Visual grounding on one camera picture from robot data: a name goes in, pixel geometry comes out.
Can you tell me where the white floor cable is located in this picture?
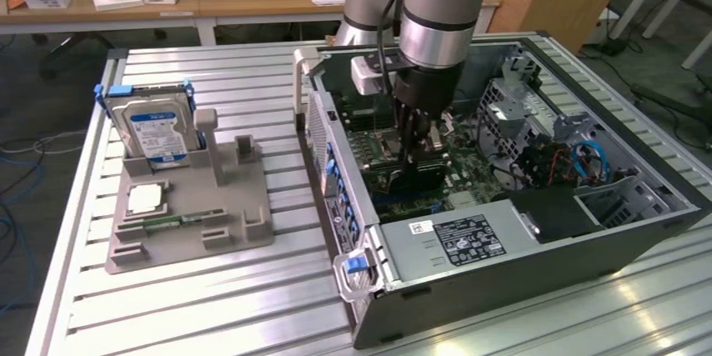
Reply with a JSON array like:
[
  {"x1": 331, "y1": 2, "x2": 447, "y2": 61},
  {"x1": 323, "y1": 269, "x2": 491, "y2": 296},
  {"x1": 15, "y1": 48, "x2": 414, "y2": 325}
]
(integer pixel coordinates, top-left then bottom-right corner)
[{"x1": 0, "y1": 130, "x2": 84, "y2": 155}]

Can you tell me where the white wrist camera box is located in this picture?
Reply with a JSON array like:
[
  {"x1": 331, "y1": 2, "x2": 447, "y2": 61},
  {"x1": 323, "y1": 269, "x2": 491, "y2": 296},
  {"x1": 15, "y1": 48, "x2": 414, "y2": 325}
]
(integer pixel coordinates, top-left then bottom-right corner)
[{"x1": 351, "y1": 55, "x2": 400, "y2": 97}]

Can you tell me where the blue wire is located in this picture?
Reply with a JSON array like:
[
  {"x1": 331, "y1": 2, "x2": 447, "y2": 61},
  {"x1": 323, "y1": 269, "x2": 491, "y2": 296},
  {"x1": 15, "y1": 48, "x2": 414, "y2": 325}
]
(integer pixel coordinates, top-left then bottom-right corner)
[{"x1": 572, "y1": 141, "x2": 614, "y2": 184}]

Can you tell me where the green motherboard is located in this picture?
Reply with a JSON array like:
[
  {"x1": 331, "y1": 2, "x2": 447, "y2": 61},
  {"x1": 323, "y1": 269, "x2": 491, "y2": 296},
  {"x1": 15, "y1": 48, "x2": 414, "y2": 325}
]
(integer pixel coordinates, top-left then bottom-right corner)
[{"x1": 336, "y1": 95, "x2": 522, "y2": 223}]

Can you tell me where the black chair base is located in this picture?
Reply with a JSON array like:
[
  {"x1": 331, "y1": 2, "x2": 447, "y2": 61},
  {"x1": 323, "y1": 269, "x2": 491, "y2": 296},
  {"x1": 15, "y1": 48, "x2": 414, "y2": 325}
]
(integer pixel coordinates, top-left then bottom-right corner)
[{"x1": 32, "y1": 33, "x2": 116, "y2": 80}]

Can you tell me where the black green graphics card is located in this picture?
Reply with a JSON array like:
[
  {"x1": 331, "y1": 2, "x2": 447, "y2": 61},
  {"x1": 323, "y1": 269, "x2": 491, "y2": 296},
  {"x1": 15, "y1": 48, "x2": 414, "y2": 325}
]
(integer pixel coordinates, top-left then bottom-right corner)
[{"x1": 364, "y1": 158, "x2": 447, "y2": 197}]

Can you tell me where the green RAM stick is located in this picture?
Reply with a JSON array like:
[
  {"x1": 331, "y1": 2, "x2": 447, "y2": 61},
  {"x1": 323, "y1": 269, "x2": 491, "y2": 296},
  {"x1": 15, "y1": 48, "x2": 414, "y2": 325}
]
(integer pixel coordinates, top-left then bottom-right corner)
[{"x1": 119, "y1": 210, "x2": 227, "y2": 232}]

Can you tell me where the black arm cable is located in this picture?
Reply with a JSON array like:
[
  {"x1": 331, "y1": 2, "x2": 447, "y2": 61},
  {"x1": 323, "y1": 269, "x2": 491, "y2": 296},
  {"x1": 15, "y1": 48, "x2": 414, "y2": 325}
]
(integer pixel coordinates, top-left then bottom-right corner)
[{"x1": 375, "y1": 0, "x2": 414, "y2": 95}]

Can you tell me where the tall metal disk bay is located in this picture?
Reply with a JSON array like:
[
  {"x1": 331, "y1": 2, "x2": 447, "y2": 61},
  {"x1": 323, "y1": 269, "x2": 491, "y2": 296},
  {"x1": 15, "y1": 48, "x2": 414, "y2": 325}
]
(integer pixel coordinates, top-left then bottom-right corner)
[{"x1": 476, "y1": 54, "x2": 564, "y2": 157}]

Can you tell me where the silver CPU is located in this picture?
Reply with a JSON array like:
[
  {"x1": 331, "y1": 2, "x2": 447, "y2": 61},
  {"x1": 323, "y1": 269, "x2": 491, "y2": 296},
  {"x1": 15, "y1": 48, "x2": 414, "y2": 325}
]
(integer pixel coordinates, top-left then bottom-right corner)
[{"x1": 127, "y1": 183, "x2": 167, "y2": 214}]

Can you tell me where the red wire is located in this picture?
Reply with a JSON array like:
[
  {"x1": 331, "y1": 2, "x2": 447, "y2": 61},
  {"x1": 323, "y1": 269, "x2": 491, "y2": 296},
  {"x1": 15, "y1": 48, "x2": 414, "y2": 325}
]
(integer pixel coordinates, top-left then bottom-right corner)
[{"x1": 542, "y1": 155, "x2": 575, "y2": 185}]

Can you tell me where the CPU socket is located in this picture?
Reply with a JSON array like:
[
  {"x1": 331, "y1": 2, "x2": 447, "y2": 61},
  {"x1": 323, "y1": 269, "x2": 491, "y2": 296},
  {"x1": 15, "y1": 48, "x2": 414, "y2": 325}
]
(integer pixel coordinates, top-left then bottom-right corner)
[{"x1": 375, "y1": 126, "x2": 403, "y2": 160}]

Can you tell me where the hard disk in blue caddy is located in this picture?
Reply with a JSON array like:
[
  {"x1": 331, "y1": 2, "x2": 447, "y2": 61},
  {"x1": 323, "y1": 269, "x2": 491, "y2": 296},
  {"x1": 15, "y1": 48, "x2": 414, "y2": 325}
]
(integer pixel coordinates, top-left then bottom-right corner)
[{"x1": 94, "y1": 80, "x2": 198, "y2": 172}]

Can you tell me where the grey parts rack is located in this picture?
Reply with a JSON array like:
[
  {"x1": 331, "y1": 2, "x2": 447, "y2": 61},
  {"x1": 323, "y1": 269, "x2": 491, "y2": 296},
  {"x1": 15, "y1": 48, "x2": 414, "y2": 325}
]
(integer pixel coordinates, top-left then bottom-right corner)
[{"x1": 104, "y1": 108, "x2": 278, "y2": 276}]

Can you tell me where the low metal disk bay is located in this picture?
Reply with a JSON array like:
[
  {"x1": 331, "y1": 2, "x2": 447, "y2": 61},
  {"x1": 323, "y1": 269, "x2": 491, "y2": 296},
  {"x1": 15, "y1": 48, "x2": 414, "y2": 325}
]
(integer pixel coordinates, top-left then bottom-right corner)
[{"x1": 572, "y1": 172, "x2": 672, "y2": 228}]

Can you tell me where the black wire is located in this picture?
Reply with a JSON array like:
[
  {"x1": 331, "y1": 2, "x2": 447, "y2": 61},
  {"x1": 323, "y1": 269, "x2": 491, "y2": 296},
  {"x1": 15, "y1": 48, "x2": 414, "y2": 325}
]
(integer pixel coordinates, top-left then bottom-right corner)
[{"x1": 475, "y1": 113, "x2": 526, "y2": 191}]

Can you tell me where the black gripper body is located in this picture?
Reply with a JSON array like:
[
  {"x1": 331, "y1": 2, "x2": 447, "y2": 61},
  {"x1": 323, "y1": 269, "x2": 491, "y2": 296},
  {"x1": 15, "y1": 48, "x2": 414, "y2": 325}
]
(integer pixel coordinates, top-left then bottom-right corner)
[{"x1": 392, "y1": 62, "x2": 467, "y2": 118}]

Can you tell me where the metal socket cover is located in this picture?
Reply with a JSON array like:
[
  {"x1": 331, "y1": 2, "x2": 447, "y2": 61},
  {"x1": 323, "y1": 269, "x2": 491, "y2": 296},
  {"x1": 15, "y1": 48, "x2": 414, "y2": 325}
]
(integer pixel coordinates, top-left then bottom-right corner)
[{"x1": 427, "y1": 112, "x2": 456, "y2": 151}]

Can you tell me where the black open PC case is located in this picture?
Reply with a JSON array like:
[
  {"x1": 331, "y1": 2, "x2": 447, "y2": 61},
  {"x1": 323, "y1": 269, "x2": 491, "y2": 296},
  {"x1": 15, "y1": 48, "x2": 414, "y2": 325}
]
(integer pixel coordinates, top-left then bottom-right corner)
[{"x1": 292, "y1": 37, "x2": 703, "y2": 351}]

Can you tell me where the grey power supply unit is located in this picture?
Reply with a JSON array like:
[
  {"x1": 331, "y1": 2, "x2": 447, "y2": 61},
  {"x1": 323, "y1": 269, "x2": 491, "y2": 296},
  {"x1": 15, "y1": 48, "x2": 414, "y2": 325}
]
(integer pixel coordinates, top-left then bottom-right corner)
[{"x1": 367, "y1": 199, "x2": 544, "y2": 282}]

